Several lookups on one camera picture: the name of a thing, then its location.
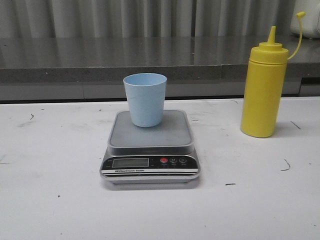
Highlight grey stone counter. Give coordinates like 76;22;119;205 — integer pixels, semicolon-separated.
0;34;320;102

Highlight silver digital kitchen scale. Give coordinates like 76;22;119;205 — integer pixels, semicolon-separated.
100;110;201;184

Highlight light blue plastic cup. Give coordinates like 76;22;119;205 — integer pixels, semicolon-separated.
123;73;167;128

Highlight white appliance on counter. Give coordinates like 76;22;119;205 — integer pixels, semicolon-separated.
290;0;320;39

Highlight yellow squeeze bottle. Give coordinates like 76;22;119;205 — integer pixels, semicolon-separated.
240;11;306;138

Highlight white pleated curtain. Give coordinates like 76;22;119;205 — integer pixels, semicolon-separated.
0;0;295;39

